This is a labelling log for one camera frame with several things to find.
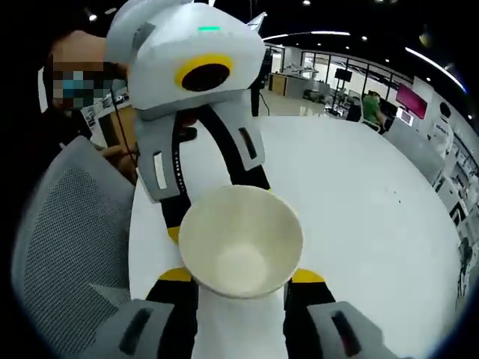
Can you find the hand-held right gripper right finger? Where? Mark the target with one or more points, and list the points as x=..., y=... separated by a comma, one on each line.
x=318, y=329

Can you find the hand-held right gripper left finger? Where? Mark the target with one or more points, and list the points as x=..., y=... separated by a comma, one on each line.
x=157, y=329

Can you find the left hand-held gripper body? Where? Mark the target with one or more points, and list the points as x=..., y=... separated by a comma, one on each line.
x=164, y=48

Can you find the single white paper cup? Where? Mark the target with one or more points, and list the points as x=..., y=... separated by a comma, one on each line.
x=239, y=239

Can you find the black small device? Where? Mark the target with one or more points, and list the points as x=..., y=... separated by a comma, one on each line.
x=188, y=134

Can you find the brown cardboard box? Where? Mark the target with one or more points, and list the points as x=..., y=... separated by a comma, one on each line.
x=119, y=129

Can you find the wooden cabinet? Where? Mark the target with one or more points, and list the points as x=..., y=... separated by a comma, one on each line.
x=278, y=83

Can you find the person's head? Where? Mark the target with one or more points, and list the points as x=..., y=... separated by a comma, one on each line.
x=82, y=45

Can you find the white table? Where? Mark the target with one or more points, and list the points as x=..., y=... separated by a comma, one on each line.
x=355, y=205

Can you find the black monitor on stand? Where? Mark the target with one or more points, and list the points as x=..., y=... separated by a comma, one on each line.
x=343, y=75

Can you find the small white monitor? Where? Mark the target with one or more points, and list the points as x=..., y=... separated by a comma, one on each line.
x=406, y=116

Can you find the white counter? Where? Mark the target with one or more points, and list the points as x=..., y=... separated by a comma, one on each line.
x=415, y=146

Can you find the pink screen monitor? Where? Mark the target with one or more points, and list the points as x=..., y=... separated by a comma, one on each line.
x=411, y=99

